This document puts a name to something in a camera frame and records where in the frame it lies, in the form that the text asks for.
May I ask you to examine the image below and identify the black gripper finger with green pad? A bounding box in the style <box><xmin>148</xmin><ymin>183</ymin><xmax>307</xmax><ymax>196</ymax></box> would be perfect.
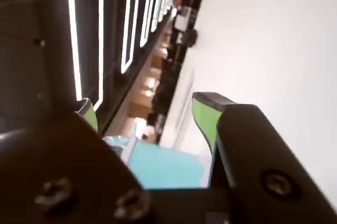
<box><xmin>0</xmin><ymin>97</ymin><xmax>152</xmax><ymax>224</ymax></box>
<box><xmin>192</xmin><ymin>91</ymin><xmax>337</xmax><ymax>224</ymax></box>

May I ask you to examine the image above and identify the teal round bin with lid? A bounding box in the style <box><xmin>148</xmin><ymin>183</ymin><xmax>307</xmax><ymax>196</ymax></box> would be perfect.
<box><xmin>102</xmin><ymin>126</ymin><xmax>212</xmax><ymax>190</ymax></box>

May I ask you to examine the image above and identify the black desk object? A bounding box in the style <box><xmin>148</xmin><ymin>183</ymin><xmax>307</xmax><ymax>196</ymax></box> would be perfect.
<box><xmin>184</xmin><ymin>28</ymin><xmax>199</xmax><ymax>49</ymax></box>

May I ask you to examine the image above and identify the white outlined ceiling light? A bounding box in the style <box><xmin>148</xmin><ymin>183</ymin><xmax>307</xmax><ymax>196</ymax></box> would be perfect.
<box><xmin>121</xmin><ymin>0</ymin><xmax>143</xmax><ymax>74</ymax></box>
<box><xmin>139</xmin><ymin>0</ymin><xmax>159</xmax><ymax>48</ymax></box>
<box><xmin>66</xmin><ymin>0</ymin><xmax>105</xmax><ymax>112</ymax></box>

